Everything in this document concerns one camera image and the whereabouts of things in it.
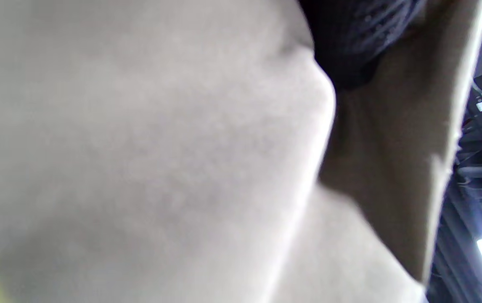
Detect person's left hand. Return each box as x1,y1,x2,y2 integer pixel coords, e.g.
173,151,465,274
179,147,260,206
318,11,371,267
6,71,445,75
298,0,429,91

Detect brown shorts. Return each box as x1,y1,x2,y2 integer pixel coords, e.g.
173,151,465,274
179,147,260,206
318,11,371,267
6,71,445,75
0,0,482,303

